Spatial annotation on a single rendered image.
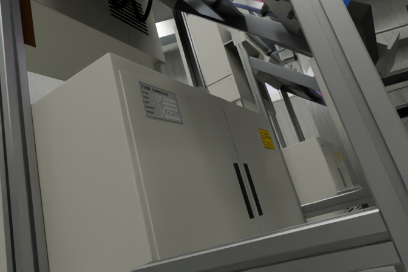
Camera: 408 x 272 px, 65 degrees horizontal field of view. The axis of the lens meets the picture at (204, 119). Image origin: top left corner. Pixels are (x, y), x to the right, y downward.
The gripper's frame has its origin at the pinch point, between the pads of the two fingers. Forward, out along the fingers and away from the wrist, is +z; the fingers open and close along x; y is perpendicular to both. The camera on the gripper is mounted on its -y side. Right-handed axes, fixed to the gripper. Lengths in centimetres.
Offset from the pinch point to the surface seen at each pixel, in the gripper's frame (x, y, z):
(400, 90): -356, 0, -64
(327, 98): -34.0, -23.8, 8.6
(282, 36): -8.0, -5.7, 2.1
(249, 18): -8.0, 8.9, 3.3
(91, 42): 23, 33, 41
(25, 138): 62, -15, 46
